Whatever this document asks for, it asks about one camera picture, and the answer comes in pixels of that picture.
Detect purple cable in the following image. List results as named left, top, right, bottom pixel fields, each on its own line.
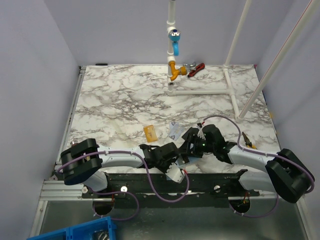
left=56, top=149, right=190, bottom=221
left=199, top=114, right=316, bottom=218

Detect yellow handled pliers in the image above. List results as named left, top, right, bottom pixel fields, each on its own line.
left=241, top=132, right=257, bottom=150

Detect red black pliers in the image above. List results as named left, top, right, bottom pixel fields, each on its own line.
left=183, top=62, right=206, bottom=78

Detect brown faucet tap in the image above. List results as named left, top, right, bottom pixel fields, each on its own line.
left=70, top=141, right=78, bottom=146

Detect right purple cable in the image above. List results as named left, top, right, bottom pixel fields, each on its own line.
left=199, top=114, right=316, bottom=218

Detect blue plastic bin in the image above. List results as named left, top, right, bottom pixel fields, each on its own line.
left=28, top=216, right=117, bottom=240

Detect white PVC pipe frame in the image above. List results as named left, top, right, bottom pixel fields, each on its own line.
left=166, top=0, right=320, bottom=122

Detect beige leather card holder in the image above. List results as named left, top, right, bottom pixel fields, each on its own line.
left=175, top=156, right=200, bottom=169

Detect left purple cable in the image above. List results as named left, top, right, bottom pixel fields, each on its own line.
left=56, top=149, right=190, bottom=221

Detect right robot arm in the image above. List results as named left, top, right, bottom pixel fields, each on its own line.
left=180, top=124, right=315, bottom=203

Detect gold card middle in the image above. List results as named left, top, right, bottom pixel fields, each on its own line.
left=143, top=125, right=158, bottom=143

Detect blue pipe valve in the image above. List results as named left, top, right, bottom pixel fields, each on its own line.
left=167, top=27, right=181, bottom=57

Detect aluminium rail frame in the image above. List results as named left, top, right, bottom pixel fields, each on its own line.
left=38, top=65, right=315, bottom=240

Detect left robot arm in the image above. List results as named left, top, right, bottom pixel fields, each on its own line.
left=56, top=138, right=184, bottom=198

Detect orange pipe valve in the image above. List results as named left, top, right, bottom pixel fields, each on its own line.
left=168, top=60, right=188, bottom=82

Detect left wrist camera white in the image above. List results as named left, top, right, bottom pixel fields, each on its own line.
left=165, top=163, right=185, bottom=184

